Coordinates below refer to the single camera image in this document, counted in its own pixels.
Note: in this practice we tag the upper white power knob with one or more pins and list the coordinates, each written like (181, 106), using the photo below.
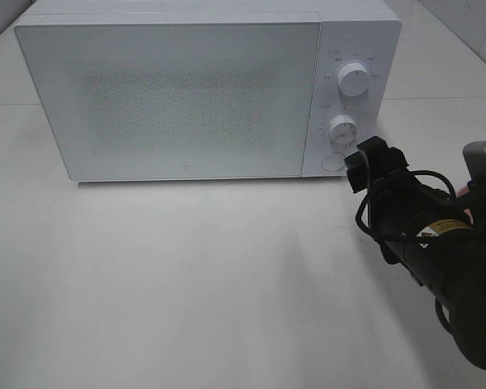
(353, 78)

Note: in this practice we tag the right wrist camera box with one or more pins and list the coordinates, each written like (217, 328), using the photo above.
(474, 155)

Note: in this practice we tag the round white door button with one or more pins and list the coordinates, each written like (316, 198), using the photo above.
(333, 162)

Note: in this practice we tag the white microwave door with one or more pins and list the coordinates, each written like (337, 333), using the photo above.
(149, 102)

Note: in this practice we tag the white timer knob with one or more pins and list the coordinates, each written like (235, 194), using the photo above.
(342, 129)

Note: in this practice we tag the white microwave oven body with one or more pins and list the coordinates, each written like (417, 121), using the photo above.
(349, 30)

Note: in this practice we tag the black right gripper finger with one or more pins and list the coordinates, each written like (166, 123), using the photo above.
(378, 154)
(357, 171)

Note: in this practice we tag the pink round plate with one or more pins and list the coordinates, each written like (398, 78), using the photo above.
(463, 190)

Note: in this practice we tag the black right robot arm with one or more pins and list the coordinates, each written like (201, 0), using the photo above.
(459, 286)

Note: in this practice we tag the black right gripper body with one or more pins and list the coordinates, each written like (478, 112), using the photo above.
(400, 211)

